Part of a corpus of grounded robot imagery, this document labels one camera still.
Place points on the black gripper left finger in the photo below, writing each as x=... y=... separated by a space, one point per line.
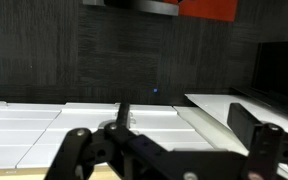
x=130 y=156

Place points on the white file cabinet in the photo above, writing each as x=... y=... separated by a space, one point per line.
x=221 y=137

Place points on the red orange floor object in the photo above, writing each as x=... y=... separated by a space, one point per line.
x=224 y=10

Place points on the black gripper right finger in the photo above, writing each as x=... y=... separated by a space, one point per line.
x=267 y=143

